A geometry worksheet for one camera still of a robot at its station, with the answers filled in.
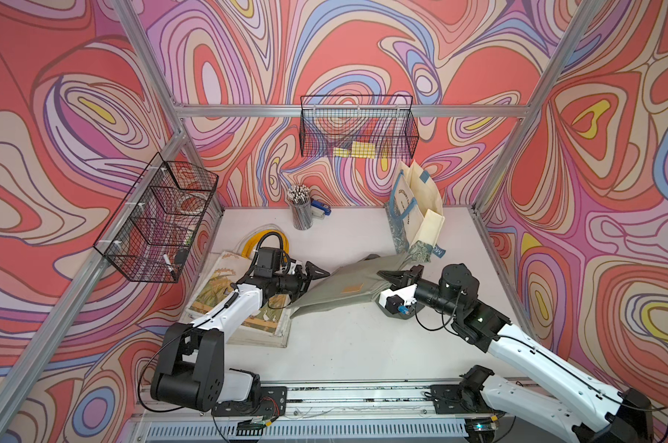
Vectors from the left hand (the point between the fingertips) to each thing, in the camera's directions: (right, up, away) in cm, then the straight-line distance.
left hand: (327, 285), depth 80 cm
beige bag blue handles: (+29, +22, +10) cm, 38 cm away
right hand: (+15, +5, -10) cm, 19 cm away
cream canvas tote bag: (-17, -13, +2) cm, 22 cm away
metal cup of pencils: (-11, +29, +19) cm, 36 cm away
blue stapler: (-4, +27, +37) cm, 46 cm away
